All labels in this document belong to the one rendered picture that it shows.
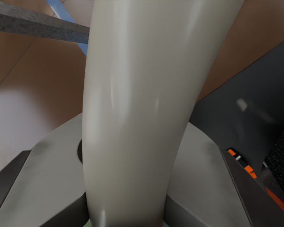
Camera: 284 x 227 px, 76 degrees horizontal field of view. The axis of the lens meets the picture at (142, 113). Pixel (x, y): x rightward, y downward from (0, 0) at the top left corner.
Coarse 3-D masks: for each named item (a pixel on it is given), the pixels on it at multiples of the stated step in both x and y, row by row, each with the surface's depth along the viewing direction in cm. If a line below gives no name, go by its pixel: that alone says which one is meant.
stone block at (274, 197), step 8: (280, 136) 107; (280, 144) 102; (272, 152) 101; (280, 152) 96; (264, 160) 100; (272, 160) 96; (280, 160) 92; (264, 168) 99; (272, 168) 91; (280, 168) 87; (264, 176) 98; (272, 176) 88; (280, 176) 84; (264, 184) 97; (272, 184) 87; (280, 184) 80; (272, 192) 87; (280, 192) 79; (280, 200) 78
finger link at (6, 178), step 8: (24, 152) 8; (16, 160) 8; (24, 160) 8; (8, 168) 7; (16, 168) 7; (0, 176) 7; (8, 176) 7; (16, 176) 7; (0, 184) 7; (8, 184) 7; (0, 192) 6; (8, 192) 6; (0, 200) 6
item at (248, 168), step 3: (228, 150) 130; (231, 150) 129; (234, 150) 129; (231, 153) 130; (234, 153) 129; (237, 153) 129; (234, 156) 130; (237, 156) 128; (240, 156) 126; (237, 159) 128; (240, 159) 127; (243, 159) 129; (240, 162) 127; (243, 162) 126; (243, 165) 126; (246, 165) 126; (246, 168) 126; (249, 168) 125; (249, 171) 125
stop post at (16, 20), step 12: (0, 12) 66; (12, 12) 71; (24, 12) 78; (36, 12) 85; (0, 24) 69; (12, 24) 73; (24, 24) 77; (36, 24) 81; (48, 24) 86; (60, 24) 96; (72, 24) 107; (36, 36) 87; (48, 36) 93; (60, 36) 99; (72, 36) 107; (84, 36) 116
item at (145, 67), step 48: (96, 0) 3; (144, 0) 3; (192, 0) 3; (240, 0) 3; (96, 48) 4; (144, 48) 3; (192, 48) 3; (96, 96) 4; (144, 96) 4; (192, 96) 4; (96, 144) 4; (144, 144) 4; (96, 192) 5; (144, 192) 5
